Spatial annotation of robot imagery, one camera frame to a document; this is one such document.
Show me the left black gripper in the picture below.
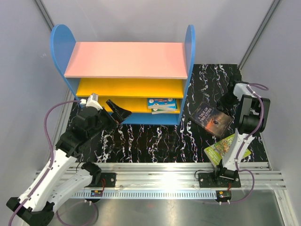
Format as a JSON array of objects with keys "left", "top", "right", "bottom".
[{"left": 87, "top": 100, "right": 132, "bottom": 139}]

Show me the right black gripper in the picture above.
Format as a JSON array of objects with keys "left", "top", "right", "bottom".
[{"left": 215, "top": 93, "right": 239, "bottom": 113}]

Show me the dark tale of two cities book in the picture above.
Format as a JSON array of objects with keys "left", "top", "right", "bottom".
[{"left": 190, "top": 102, "right": 234, "bottom": 137}]

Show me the green coin book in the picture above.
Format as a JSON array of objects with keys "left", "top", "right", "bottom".
[{"left": 151, "top": 109, "right": 179, "bottom": 114}]

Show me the blue 130-storey treehouse book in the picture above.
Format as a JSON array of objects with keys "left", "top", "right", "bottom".
[{"left": 147, "top": 98, "right": 176, "bottom": 109}]

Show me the green 65-storey treehouse book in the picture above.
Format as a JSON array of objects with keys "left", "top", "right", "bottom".
[{"left": 204, "top": 134, "right": 244, "bottom": 170}]

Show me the blue 26-storey treehouse book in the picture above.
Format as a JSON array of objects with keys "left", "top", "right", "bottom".
[{"left": 157, "top": 106, "right": 177, "bottom": 111}]

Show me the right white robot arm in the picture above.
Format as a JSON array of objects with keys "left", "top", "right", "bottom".
[{"left": 213, "top": 81, "right": 270, "bottom": 187}]

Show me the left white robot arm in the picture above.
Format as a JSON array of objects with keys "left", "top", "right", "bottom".
[{"left": 6, "top": 97, "right": 132, "bottom": 226}]

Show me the black marble pattern mat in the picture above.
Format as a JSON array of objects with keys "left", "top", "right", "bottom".
[{"left": 57, "top": 64, "right": 269, "bottom": 163}]

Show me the colourful wooden bookshelf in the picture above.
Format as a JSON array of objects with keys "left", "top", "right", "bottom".
[{"left": 50, "top": 24, "right": 196, "bottom": 125}]

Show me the left small circuit board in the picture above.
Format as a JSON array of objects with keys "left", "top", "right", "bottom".
[{"left": 90, "top": 190, "right": 103, "bottom": 197}]

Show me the small circuit board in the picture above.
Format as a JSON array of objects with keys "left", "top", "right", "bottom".
[
  {"left": 90, "top": 190, "right": 103, "bottom": 197},
  {"left": 217, "top": 190, "right": 232, "bottom": 200}
]

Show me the right small circuit board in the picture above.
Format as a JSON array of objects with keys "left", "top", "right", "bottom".
[{"left": 217, "top": 190, "right": 232, "bottom": 200}]

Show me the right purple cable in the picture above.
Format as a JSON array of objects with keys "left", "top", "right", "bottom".
[{"left": 190, "top": 82, "right": 269, "bottom": 205}]

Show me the purple cable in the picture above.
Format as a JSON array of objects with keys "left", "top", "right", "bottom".
[
  {"left": 8, "top": 100, "right": 99, "bottom": 226},
  {"left": 190, "top": 82, "right": 269, "bottom": 205}
]

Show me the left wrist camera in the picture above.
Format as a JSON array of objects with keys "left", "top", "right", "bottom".
[{"left": 80, "top": 93, "right": 103, "bottom": 111}]

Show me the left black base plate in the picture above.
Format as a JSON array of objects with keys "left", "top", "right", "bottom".
[{"left": 95, "top": 172, "right": 117, "bottom": 188}]

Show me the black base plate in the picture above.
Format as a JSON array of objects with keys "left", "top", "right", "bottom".
[
  {"left": 197, "top": 172, "right": 241, "bottom": 188},
  {"left": 95, "top": 172, "right": 117, "bottom": 188}
]

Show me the aluminium rail frame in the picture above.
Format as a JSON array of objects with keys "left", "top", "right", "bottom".
[{"left": 22, "top": 66, "right": 301, "bottom": 226}]

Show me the slotted white cable duct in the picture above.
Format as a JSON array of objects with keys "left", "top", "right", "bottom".
[{"left": 72, "top": 189, "right": 217, "bottom": 200}]

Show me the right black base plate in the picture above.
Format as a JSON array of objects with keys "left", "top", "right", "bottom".
[{"left": 197, "top": 172, "right": 241, "bottom": 188}]

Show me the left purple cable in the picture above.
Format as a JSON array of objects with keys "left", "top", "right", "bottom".
[{"left": 8, "top": 100, "right": 99, "bottom": 226}]

